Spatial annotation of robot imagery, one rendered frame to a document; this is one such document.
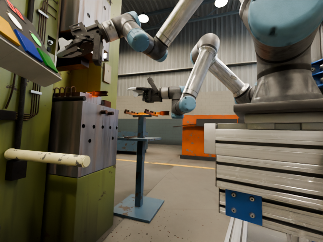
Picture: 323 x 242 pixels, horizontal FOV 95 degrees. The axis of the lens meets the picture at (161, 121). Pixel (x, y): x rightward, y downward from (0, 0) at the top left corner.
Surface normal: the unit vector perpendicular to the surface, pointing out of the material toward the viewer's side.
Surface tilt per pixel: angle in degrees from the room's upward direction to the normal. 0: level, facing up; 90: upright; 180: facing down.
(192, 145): 90
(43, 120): 90
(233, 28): 90
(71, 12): 90
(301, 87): 72
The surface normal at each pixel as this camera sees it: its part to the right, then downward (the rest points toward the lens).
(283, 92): -0.58, -0.37
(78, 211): 0.96, 0.00
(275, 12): -0.56, 0.05
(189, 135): -0.29, -0.07
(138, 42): 0.50, 0.76
